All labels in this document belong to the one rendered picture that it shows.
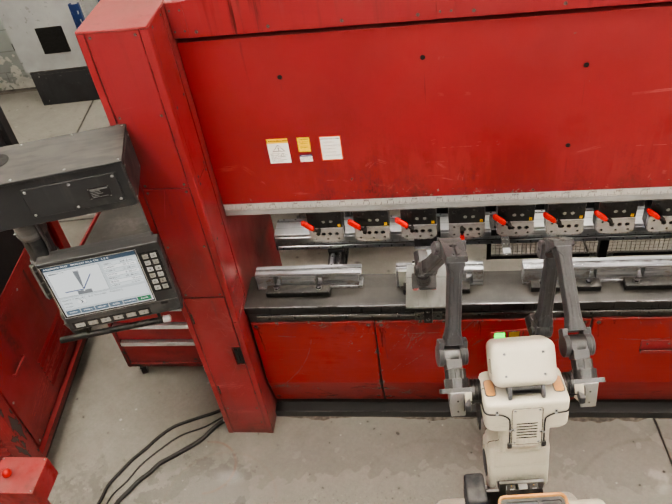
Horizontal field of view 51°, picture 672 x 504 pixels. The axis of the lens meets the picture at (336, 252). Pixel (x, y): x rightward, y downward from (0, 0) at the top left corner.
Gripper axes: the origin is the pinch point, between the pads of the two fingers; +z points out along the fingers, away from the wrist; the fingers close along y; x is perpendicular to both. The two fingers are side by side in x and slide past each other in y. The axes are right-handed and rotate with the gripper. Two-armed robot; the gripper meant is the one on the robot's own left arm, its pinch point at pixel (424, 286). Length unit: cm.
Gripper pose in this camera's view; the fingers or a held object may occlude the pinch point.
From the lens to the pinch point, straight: 306.3
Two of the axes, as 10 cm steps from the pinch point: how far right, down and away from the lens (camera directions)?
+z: 1.6, 3.2, 9.4
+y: -9.9, 0.4, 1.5
